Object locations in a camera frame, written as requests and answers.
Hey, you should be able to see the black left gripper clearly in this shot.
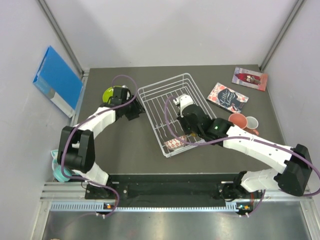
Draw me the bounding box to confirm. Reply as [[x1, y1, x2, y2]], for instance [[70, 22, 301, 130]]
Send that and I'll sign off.
[[122, 93, 147, 121]]

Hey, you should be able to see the white wire dish rack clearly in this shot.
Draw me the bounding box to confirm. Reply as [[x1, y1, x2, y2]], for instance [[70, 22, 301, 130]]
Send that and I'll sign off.
[[138, 73, 216, 158]]

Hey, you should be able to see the lime green plate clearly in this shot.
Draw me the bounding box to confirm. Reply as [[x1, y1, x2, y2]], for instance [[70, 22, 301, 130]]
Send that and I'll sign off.
[[102, 85, 131, 103]]

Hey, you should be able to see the red patterned white bowl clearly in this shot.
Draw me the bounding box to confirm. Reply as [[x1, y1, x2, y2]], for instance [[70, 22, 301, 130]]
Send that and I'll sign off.
[[164, 135, 188, 151]]

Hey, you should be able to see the pink plastic cup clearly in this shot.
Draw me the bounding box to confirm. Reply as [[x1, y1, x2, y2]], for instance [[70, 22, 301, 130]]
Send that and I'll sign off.
[[228, 113, 248, 129]]

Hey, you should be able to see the teal object behind arm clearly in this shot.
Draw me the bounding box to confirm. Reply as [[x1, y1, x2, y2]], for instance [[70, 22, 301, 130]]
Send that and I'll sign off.
[[50, 149, 73, 183]]

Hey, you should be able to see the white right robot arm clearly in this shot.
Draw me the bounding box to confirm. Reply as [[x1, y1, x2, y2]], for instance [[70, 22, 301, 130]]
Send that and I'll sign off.
[[177, 103, 312, 198]]

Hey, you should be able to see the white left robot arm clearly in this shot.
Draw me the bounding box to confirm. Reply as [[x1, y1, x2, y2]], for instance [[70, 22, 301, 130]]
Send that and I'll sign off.
[[57, 86, 145, 199]]

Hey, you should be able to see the blue folder box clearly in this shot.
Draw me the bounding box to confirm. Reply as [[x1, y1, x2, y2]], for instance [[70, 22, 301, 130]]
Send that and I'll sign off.
[[32, 46, 83, 118]]

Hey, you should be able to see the Little Women book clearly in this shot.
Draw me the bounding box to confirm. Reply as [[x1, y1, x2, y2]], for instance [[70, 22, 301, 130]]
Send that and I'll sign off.
[[206, 82, 249, 113]]

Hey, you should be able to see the red purple book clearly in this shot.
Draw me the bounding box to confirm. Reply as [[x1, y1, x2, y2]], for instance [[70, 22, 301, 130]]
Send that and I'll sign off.
[[231, 67, 269, 92]]

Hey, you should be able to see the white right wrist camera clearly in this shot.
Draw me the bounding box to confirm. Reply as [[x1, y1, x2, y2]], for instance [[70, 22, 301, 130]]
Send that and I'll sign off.
[[173, 93, 194, 112]]

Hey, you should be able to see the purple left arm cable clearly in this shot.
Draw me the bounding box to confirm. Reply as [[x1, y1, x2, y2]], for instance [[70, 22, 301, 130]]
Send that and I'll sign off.
[[59, 74, 139, 218]]

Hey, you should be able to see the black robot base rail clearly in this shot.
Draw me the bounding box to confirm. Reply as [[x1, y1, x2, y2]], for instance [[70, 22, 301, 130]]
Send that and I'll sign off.
[[105, 173, 250, 200]]

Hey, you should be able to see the grey slotted cable duct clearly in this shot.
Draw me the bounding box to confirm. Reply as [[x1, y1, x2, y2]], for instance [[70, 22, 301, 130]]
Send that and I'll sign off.
[[50, 201, 252, 213]]

